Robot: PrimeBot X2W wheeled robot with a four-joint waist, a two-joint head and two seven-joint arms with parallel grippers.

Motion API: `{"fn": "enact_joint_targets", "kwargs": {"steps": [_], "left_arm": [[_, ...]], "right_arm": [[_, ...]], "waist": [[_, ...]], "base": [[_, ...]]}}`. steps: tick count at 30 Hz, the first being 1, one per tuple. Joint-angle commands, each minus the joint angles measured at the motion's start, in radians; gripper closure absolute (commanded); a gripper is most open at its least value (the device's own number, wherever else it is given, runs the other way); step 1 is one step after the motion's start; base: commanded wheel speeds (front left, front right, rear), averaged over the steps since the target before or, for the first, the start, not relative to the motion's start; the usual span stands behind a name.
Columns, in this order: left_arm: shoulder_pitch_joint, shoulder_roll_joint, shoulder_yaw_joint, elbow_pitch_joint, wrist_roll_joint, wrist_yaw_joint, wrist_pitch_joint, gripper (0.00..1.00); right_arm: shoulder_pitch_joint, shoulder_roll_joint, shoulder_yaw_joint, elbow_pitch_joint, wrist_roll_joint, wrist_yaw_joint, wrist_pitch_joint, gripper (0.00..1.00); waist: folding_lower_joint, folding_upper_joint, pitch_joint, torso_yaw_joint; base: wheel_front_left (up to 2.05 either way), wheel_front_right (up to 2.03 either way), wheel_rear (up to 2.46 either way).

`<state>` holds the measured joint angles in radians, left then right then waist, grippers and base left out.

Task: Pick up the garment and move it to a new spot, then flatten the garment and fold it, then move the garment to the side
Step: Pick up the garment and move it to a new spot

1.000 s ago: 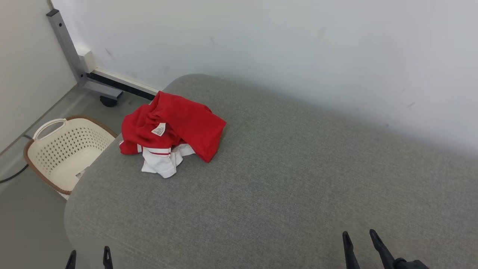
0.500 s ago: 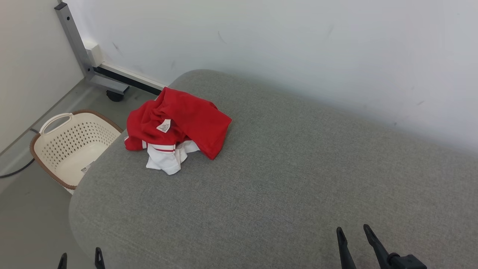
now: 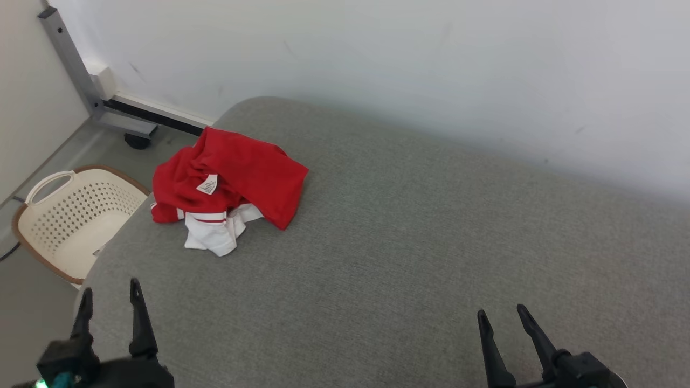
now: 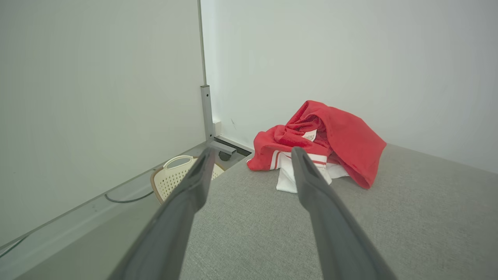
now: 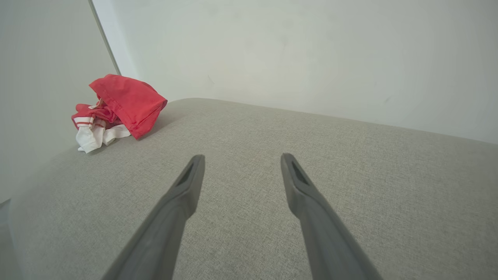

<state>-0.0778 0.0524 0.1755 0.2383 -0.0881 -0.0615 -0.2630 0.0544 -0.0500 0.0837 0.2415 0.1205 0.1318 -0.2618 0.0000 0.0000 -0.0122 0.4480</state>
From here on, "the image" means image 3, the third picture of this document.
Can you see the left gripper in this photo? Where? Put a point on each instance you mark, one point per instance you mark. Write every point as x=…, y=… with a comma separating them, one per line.
x=108, y=374

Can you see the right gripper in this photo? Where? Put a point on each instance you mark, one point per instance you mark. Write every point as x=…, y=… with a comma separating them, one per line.
x=585, y=374

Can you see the red shirt with white sleeves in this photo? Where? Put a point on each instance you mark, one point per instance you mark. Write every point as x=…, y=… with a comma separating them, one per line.
x=253, y=172

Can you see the cream perforated laundry basket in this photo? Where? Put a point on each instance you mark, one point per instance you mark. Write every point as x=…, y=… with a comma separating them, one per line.
x=75, y=221

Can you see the black caster wheel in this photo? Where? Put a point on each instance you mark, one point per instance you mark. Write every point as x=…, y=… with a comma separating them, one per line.
x=137, y=141

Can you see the white plastic box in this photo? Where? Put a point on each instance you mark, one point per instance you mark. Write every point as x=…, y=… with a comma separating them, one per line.
x=102, y=81

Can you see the white and black rail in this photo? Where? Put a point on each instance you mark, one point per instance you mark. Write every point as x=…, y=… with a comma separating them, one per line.
x=156, y=114

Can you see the grey metal frame post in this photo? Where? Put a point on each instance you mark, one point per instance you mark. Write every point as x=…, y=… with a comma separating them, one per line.
x=70, y=59

